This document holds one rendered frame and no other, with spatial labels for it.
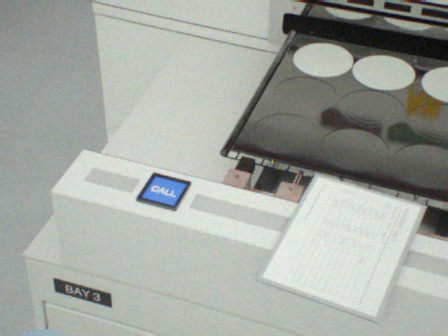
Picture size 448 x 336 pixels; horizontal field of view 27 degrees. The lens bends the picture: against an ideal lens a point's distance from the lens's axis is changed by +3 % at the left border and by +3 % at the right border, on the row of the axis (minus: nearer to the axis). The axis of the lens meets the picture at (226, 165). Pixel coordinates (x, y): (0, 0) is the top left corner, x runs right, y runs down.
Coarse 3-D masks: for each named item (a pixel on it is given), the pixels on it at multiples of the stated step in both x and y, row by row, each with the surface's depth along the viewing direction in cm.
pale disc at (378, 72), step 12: (360, 60) 153; (372, 60) 154; (384, 60) 154; (396, 60) 154; (360, 72) 151; (372, 72) 151; (384, 72) 151; (396, 72) 151; (408, 72) 151; (372, 84) 148; (384, 84) 148; (396, 84) 148; (408, 84) 148
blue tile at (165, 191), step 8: (152, 184) 119; (160, 184) 119; (168, 184) 119; (176, 184) 119; (184, 184) 119; (152, 192) 118; (160, 192) 118; (168, 192) 118; (176, 192) 118; (160, 200) 117; (168, 200) 117; (176, 200) 117
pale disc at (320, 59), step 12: (300, 48) 156; (312, 48) 156; (324, 48) 156; (336, 48) 156; (300, 60) 154; (312, 60) 154; (324, 60) 154; (336, 60) 154; (348, 60) 154; (312, 72) 151; (324, 72) 151; (336, 72) 151
